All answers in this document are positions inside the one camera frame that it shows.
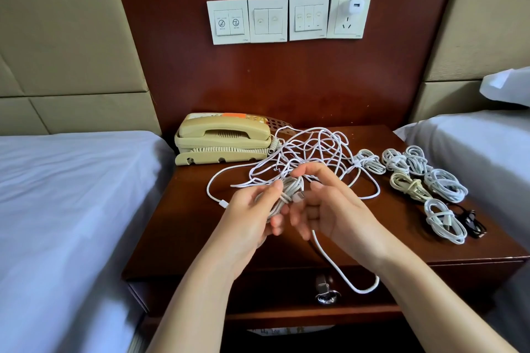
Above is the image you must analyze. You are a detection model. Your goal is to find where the person's left hand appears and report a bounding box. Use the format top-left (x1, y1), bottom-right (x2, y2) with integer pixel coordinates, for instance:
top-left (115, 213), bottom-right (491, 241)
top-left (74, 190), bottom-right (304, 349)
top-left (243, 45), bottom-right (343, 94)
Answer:
top-left (207, 179), bottom-right (293, 279)

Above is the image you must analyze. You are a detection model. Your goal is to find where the wooden nightstand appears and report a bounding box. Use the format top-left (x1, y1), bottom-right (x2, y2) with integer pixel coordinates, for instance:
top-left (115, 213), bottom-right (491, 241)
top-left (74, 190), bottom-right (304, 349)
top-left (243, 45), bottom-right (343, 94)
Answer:
top-left (123, 124), bottom-right (530, 353)

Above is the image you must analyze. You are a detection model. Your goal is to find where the beige corded telephone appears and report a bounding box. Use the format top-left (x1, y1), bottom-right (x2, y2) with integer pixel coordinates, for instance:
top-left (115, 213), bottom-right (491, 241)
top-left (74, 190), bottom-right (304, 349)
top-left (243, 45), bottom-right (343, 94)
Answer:
top-left (174, 113), bottom-right (291, 166)

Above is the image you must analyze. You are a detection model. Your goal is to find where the white triple rocker wall switch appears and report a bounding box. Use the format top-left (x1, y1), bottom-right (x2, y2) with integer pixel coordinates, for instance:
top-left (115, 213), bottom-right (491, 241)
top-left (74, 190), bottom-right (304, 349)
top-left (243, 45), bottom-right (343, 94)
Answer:
top-left (289, 0), bottom-right (331, 42)

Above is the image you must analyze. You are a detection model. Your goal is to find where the white double rocker wall switch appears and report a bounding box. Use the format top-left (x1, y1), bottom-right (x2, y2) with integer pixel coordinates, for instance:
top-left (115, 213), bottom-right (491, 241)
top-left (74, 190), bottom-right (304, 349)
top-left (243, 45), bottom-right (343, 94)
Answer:
top-left (247, 0), bottom-right (290, 44)

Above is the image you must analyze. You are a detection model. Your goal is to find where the dark wooden drawer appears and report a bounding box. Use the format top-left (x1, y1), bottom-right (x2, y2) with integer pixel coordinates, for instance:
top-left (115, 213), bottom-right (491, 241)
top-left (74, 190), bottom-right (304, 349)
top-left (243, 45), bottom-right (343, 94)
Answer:
top-left (141, 270), bottom-right (515, 317)

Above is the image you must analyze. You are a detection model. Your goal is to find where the left bed white sheet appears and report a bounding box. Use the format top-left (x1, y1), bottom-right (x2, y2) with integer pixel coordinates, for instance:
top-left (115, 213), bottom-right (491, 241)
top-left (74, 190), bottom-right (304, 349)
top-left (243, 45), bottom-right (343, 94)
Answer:
top-left (0, 131), bottom-right (177, 353)

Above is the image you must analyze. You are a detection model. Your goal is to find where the metal ring drawer handle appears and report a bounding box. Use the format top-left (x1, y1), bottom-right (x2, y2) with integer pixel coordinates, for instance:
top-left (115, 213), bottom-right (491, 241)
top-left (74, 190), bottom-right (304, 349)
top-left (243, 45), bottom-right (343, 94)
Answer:
top-left (315, 274), bottom-right (342, 306)

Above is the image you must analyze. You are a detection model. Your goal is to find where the right bed white sheet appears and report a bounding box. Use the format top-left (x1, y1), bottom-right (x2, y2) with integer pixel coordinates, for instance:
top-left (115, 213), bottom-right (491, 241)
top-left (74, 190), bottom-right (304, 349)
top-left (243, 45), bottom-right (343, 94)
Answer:
top-left (394, 110), bottom-right (530, 353)

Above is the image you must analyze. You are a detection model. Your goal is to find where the tangle of white cables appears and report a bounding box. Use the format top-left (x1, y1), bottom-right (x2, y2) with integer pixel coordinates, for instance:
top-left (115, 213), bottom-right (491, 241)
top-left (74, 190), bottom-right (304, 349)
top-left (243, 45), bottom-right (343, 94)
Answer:
top-left (205, 125), bottom-right (382, 209)

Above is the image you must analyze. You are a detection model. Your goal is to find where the beige padded headboard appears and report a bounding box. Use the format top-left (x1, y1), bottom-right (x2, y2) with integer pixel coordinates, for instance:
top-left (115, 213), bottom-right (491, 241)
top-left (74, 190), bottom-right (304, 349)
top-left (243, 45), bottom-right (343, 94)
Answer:
top-left (410, 0), bottom-right (530, 124)
top-left (0, 0), bottom-right (162, 136)

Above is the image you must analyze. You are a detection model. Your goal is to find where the white crumpled bag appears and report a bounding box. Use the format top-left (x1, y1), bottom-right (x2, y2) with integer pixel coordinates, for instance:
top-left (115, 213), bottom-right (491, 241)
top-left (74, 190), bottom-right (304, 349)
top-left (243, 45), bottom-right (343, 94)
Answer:
top-left (248, 324), bottom-right (334, 336)

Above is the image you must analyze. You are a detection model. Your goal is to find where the person's left forearm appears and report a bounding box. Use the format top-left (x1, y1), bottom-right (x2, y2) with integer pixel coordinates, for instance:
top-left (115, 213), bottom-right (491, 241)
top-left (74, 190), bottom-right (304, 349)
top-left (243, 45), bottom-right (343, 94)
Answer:
top-left (147, 258), bottom-right (258, 353)

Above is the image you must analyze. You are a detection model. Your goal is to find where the person's right hand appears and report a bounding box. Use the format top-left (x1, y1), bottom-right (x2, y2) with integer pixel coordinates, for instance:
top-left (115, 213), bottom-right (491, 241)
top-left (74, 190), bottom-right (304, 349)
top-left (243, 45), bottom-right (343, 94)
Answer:
top-left (288, 162), bottom-right (400, 271)

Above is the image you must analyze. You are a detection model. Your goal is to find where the dark wooden wall panel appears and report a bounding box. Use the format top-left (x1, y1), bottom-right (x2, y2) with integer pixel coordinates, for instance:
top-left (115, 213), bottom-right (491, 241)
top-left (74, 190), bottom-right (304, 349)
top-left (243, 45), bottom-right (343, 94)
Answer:
top-left (106, 0), bottom-right (463, 135)

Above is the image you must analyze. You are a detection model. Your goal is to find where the white wall socket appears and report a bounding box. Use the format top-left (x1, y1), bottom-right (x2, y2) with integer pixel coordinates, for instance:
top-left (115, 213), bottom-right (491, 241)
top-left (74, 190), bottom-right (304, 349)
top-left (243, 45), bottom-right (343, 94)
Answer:
top-left (326, 0), bottom-right (372, 39)

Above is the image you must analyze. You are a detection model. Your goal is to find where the cream cable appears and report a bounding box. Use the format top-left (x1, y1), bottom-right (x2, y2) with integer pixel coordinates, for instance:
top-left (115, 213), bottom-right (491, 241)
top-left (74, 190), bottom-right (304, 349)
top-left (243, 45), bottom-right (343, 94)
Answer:
top-left (389, 172), bottom-right (432, 202)

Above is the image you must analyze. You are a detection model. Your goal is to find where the thin black cable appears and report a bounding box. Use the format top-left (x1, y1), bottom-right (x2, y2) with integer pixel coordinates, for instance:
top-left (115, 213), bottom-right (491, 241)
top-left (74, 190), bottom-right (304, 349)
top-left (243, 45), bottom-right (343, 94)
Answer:
top-left (455, 208), bottom-right (488, 239)

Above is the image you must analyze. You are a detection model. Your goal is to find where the bed white sheet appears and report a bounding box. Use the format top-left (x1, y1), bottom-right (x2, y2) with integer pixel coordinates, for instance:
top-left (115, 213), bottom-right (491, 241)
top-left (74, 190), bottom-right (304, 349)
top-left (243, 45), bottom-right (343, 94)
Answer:
top-left (394, 110), bottom-right (530, 353)
top-left (0, 131), bottom-right (177, 353)

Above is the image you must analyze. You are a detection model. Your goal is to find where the white pillow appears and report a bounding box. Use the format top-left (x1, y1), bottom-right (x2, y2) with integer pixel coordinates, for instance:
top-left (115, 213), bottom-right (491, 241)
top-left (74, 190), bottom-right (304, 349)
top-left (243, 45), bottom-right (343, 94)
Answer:
top-left (480, 67), bottom-right (530, 108)

